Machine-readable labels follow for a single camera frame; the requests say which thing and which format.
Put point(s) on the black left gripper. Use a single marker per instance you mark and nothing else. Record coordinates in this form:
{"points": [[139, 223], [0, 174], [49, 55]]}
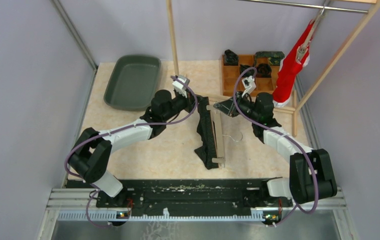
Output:
{"points": [[191, 101]]}

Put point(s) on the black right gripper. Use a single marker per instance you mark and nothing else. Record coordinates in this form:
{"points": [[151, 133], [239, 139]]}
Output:
{"points": [[226, 107]]}

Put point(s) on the beige clip hanger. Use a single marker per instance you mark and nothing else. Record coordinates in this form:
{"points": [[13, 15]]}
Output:
{"points": [[219, 135], [302, 50]]}

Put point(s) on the black striped garment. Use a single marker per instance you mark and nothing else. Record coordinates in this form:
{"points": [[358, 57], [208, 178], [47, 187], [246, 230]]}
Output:
{"points": [[207, 152]]}

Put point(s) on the red underwear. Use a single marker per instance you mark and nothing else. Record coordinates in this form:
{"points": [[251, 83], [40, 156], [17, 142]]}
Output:
{"points": [[288, 71]]}

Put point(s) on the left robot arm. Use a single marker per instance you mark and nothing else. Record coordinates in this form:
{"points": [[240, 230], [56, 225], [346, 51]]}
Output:
{"points": [[90, 156]]}

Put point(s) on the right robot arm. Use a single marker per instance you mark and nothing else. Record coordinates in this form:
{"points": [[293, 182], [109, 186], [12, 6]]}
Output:
{"points": [[310, 171]]}

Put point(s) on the dark folded sock middle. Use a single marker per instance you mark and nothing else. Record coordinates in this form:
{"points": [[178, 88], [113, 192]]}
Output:
{"points": [[250, 72]]}

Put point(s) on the wooden compartment tray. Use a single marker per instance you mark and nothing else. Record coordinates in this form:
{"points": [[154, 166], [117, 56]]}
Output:
{"points": [[231, 73]]}

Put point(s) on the dark folded sock top-left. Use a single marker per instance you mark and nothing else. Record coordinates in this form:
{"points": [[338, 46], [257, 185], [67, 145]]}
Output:
{"points": [[230, 58]]}

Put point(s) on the dark rolled sock right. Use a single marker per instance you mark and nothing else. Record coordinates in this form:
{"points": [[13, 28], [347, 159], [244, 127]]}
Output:
{"points": [[264, 70]]}

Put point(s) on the grey plastic bin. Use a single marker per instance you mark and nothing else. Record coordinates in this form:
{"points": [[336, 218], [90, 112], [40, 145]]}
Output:
{"points": [[133, 82]]}

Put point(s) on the camouflage folded cloth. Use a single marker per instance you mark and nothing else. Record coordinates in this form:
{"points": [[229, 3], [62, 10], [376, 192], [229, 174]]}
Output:
{"points": [[274, 57]]}

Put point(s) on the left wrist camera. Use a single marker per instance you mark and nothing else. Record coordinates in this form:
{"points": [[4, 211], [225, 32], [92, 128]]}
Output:
{"points": [[180, 84]]}

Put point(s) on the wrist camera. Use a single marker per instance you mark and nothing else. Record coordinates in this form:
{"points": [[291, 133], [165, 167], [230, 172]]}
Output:
{"points": [[180, 84], [249, 85]]}

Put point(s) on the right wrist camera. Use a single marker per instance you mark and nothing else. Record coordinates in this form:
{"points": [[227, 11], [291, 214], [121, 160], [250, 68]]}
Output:
{"points": [[249, 85]]}

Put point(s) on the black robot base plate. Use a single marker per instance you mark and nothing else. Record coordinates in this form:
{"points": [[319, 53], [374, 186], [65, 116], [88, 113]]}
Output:
{"points": [[248, 192]]}

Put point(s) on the aluminium front rail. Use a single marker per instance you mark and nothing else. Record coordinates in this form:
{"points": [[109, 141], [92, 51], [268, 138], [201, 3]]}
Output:
{"points": [[82, 204]]}

